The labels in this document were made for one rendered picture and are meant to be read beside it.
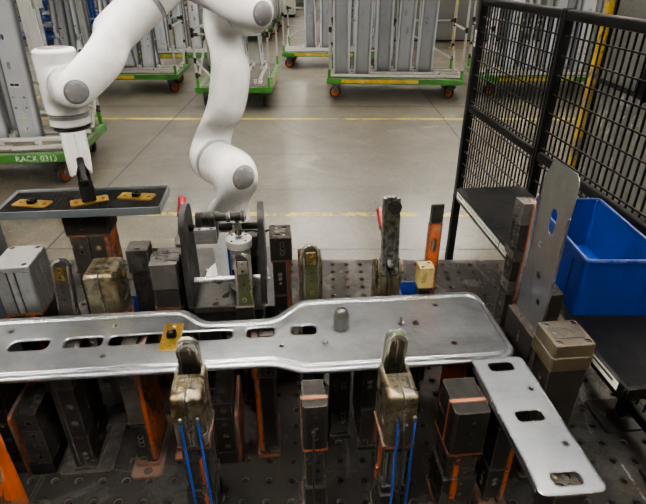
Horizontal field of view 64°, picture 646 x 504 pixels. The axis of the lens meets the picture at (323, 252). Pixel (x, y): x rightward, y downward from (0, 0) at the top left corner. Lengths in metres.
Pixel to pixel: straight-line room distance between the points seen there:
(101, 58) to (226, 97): 0.34
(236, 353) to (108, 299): 0.33
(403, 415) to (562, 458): 0.24
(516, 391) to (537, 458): 0.14
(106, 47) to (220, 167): 0.38
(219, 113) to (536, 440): 1.02
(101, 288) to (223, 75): 0.59
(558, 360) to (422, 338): 0.25
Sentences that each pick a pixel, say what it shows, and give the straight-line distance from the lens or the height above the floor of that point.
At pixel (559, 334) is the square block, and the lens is 1.05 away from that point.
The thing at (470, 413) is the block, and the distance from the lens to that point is 0.96.
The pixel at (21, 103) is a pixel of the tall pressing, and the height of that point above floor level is 0.60.
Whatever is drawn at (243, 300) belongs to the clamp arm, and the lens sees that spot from 1.15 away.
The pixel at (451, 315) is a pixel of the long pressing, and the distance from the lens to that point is 1.14.
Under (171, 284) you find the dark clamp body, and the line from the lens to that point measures 1.20.
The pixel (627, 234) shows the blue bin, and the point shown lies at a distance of 1.31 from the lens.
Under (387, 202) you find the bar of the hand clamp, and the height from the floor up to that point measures 1.21.
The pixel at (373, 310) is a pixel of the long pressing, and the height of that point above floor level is 1.00.
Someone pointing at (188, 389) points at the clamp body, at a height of 1.04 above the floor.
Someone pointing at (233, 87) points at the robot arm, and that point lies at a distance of 1.37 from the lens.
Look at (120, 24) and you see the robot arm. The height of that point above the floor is 1.54.
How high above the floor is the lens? 1.65
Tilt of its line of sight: 29 degrees down
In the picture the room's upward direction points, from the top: straight up
